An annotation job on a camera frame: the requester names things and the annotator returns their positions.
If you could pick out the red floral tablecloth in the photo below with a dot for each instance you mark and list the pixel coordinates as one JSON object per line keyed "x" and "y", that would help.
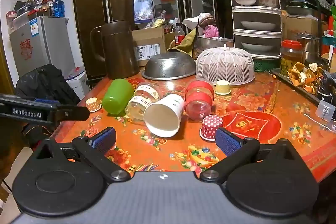
{"x": 262, "y": 106}

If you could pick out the olive green cloth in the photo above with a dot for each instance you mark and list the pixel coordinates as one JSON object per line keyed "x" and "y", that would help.
{"x": 185, "y": 45}

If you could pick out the steel colander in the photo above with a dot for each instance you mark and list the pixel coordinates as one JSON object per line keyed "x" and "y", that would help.
{"x": 169, "y": 65}

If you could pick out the white mesh food cover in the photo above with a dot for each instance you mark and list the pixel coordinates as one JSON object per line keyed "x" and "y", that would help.
{"x": 225, "y": 64}

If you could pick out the cola bottle with red label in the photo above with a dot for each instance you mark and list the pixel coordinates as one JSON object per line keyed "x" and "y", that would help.
{"x": 179, "y": 35}

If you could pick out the clear glass jar with label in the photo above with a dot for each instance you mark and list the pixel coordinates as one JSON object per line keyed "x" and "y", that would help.
{"x": 141, "y": 102}

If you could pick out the tiered grey dish rack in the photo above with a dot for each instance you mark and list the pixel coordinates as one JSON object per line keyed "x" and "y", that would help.
{"x": 256, "y": 12}

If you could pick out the small yellow paper cup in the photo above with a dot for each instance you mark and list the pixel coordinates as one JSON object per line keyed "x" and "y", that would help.
{"x": 223, "y": 87}

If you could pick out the brown plastic pitcher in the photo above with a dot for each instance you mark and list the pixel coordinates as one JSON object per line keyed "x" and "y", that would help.
{"x": 119, "y": 50}

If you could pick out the green plastic cup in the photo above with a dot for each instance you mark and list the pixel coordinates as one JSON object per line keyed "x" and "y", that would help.
{"x": 116, "y": 96}

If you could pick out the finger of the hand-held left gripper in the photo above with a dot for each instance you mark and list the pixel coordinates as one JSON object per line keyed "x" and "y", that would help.
{"x": 76, "y": 113}

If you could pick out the grey refrigerator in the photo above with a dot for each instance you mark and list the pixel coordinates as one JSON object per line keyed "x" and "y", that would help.
{"x": 39, "y": 48}

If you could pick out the pickle jar with red lid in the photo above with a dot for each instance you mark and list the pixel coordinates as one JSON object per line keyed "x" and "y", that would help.
{"x": 290, "y": 58}

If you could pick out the white plate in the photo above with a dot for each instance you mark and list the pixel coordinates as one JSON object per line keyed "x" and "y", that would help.
{"x": 258, "y": 25}
{"x": 257, "y": 47}

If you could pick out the yellow snack bag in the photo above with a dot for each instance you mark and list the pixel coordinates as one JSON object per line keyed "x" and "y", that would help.
{"x": 156, "y": 22}

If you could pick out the small orange patterned paper cup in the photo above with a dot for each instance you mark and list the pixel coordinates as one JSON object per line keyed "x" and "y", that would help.
{"x": 93, "y": 104}

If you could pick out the pink patterned bowl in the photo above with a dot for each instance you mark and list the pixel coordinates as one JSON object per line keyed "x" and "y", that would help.
{"x": 267, "y": 1}

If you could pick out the pink plastic bag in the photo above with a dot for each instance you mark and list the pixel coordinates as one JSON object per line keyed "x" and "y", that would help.
{"x": 210, "y": 32}

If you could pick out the white paper cup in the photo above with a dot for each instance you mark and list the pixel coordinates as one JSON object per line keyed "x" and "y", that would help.
{"x": 164, "y": 115}

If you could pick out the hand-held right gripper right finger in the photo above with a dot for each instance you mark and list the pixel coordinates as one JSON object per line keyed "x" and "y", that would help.
{"x": 227, "y": 141}

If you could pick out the steel pot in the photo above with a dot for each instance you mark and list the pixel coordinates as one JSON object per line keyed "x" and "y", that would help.
{"x": 309, "y": 45}

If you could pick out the steel basin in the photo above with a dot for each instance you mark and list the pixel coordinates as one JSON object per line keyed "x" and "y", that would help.
{"x": 214, "y": 44}

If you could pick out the cardboard box with label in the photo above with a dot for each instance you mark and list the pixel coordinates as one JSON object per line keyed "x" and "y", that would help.
{"x": 148, "y": 43}

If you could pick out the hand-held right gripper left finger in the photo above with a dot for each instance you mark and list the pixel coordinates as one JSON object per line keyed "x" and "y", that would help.
{"x": 105, "y": 138}

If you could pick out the blue and white plastic bag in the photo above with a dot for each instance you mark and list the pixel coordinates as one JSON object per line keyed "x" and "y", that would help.
{"x": 143, "y": 2}

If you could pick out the blue plastic bottle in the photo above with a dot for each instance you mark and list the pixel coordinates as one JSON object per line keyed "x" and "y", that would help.
{"x": 59, "y": 6}

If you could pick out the dried orange peels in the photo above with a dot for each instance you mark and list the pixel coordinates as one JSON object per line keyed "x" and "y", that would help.
{"x": 305, "y": 77}

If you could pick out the white cardboard box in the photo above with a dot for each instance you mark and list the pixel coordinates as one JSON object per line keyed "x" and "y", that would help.
{"x": 77, "y": 83}

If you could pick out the brown cardboard box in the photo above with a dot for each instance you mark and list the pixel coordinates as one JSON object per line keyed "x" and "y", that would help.
{"x": 302, "y": 26}

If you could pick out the green plastic basket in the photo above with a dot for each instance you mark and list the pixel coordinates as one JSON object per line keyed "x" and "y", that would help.
{"x": 266, "y": 64}

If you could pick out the black plastic bag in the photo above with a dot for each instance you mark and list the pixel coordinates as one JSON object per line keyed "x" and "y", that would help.
{"x": 47, "y": 85}

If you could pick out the red polka dot paper cup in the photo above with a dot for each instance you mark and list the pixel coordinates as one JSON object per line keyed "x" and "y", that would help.
{"x": 210, "y": 127}

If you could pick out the dark tray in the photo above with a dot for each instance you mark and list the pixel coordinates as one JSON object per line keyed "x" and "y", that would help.
{"x": 282, "y": 75}

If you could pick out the red banded plastic jar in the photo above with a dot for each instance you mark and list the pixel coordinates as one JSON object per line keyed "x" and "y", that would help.
{"x": 199, "y": 99}

